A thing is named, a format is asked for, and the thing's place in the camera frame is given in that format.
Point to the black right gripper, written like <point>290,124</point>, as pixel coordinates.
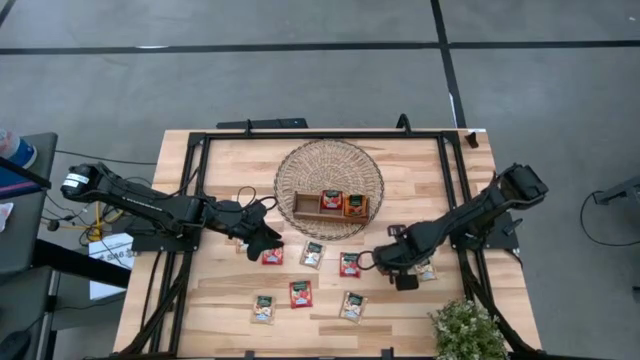
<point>415,247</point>

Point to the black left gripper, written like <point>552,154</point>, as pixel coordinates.
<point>232,220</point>

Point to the orange tea packet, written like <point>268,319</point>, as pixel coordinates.
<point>356,206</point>

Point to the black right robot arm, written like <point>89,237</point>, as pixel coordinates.
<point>470,212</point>

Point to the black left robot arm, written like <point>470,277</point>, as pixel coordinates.
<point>140,200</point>

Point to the wooden tea box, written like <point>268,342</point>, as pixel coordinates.
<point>306,206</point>

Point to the black table clamp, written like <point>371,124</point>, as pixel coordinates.
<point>387,354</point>
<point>249,355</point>

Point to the round woven placemat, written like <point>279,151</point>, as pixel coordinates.
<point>325,165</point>

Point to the green potted plant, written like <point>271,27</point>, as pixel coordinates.
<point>467,332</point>

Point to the black bar device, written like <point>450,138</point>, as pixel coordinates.
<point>260,124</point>

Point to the white paper sheet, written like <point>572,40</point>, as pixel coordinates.
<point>116,250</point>

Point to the black support beam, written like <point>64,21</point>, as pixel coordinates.
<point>75,261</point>

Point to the grey side desk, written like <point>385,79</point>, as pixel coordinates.
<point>20,225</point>

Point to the black rod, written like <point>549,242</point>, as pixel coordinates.
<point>25,172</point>

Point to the grey equipment stand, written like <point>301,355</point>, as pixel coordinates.
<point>625,190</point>

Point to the blue folder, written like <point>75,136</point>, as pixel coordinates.
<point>15,182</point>

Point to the white cloth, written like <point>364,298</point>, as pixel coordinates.
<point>4,215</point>

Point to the plastic water bottle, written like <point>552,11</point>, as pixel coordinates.
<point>17,150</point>

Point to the black computer mouse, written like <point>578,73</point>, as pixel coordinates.
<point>12,347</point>

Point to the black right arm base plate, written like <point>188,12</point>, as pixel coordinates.
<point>492,240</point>

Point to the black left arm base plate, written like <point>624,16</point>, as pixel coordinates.
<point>150,245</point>

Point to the black metal table frame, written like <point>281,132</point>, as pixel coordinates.
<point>325,135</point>

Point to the black arched bracket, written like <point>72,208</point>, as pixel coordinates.
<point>404,116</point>

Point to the small black bracket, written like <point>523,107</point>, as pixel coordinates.
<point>471,140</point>

